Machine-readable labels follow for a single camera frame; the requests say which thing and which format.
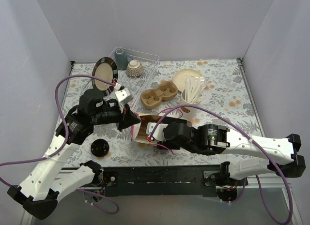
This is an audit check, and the pink paper gift bag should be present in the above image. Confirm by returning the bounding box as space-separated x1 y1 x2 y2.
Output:
130 108 193 155

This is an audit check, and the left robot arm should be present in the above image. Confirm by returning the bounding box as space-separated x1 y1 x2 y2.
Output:
7 87 140 220

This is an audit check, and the patterned ceramic bowl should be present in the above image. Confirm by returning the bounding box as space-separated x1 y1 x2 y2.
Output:
126 60 145 77

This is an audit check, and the white wire dish rack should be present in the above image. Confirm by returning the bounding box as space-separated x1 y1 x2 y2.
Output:
89 47 159 111

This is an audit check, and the cream round plate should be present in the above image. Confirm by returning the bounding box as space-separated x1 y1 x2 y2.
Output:
172 69 203 92

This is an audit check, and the black mounting rail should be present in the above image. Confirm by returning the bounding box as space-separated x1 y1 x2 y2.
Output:
85 165 220 197

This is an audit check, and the white straw holder cup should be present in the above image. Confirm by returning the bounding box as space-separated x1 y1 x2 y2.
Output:
181 76 206 120

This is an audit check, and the grey blue mug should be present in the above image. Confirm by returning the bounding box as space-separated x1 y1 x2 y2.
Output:
114 48 128 70

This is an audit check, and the floral table mat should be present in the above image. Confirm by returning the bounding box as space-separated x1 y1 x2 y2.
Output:
65 60 263 168

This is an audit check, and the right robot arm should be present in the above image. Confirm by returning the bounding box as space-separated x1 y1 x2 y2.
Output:
146 121 306 186

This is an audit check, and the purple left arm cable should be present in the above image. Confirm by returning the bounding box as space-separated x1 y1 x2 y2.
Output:
0 74 119 215

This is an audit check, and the black rimmed cream plate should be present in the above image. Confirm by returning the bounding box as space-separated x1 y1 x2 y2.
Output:
92 57 118 96

